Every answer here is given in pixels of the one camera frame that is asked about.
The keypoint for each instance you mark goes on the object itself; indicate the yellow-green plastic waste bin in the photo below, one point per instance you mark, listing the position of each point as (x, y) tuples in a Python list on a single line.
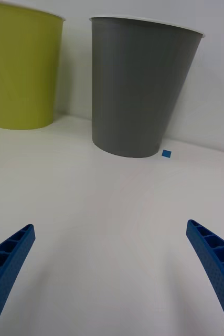
[(20, 68)]

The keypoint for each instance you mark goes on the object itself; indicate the grey plastic waste bin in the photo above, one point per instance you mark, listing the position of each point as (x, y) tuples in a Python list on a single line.
[(138, 86)]

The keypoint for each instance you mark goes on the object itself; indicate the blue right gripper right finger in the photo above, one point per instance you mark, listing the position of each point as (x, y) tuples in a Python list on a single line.
[(218, 260)]

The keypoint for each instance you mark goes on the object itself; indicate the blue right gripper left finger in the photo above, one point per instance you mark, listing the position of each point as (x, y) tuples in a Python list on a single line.
[(4, 267)]

